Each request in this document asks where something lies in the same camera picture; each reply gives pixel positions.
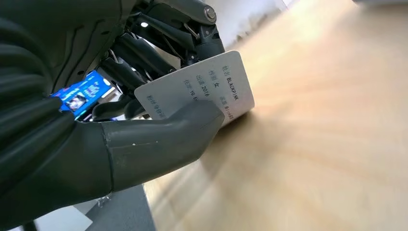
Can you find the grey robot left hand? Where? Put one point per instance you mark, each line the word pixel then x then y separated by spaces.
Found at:
pixel 143 150

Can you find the white ID card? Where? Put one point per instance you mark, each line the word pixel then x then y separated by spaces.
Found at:
pixel 204 79

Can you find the blue display screen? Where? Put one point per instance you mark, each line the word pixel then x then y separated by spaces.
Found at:
pixel 86 92

